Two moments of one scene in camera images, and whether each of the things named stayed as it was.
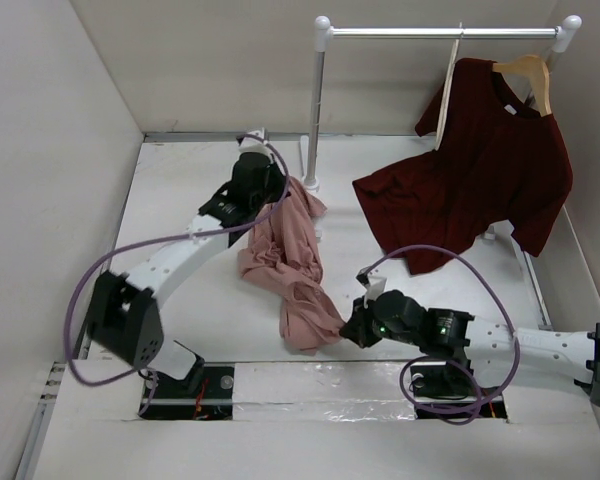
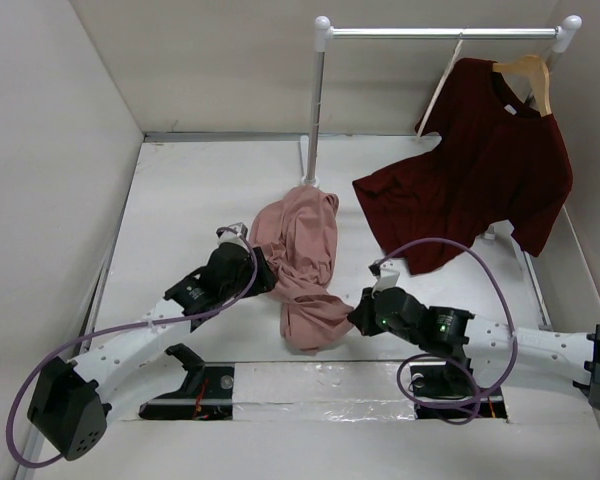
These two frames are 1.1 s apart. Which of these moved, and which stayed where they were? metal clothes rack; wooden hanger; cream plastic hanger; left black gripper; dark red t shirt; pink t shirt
Moved: pink t shirt; cream plastic hanger; left black gripper
Stayed: wooden hanger; metal clothes rack; dark red t shirt
